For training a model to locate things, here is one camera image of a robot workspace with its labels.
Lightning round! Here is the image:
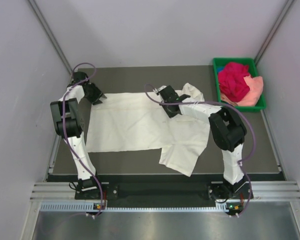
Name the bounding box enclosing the white t shirt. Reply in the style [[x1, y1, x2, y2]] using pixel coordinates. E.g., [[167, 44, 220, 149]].
[[86, 92, 210, 177]]

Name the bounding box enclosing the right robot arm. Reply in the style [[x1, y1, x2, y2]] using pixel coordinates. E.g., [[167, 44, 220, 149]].
[[153, 85, 247, 198]]

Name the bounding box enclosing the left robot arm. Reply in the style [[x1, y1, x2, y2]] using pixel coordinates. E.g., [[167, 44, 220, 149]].
[[50, 71, 107, 199]]

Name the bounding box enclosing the blue cloth in bin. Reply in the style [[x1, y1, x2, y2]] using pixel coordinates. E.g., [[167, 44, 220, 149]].
[[216, 66, 225, 73]]

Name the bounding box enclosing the magenta t shirt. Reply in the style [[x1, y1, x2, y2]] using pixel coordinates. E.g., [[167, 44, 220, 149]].
[[218, 62, 250, 103]]

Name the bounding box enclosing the peach t shirt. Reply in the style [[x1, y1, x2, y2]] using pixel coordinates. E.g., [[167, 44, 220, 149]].
[[220, 75, 264, 107]]

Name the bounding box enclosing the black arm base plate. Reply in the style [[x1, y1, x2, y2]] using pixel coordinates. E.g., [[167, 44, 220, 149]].
[[68, 182, 240, 200]]

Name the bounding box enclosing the slotted grey cable duct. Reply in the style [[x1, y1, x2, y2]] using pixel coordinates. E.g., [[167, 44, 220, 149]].
[[40, 201, 239, 213]]

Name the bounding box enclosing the aluminium frame rail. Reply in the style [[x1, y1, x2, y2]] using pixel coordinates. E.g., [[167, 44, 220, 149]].
[[30, 181, 300, 202]]

